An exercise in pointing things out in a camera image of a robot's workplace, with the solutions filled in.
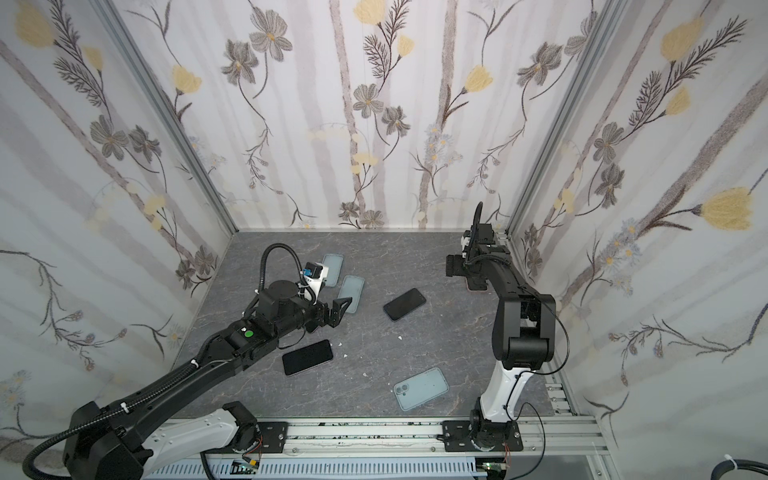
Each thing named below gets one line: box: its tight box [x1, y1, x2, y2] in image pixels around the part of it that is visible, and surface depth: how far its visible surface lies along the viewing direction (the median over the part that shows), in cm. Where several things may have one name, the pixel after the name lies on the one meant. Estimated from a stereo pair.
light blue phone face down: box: [394, 366, 449, 411], surface depth 84 cm
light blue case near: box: [337, 275, 365, 314], surface depth 106 cm
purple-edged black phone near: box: [282, 340, 333, 375], surface depth 90 cm
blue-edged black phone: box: [383, 288, 427, 321], surface depth 101 cm
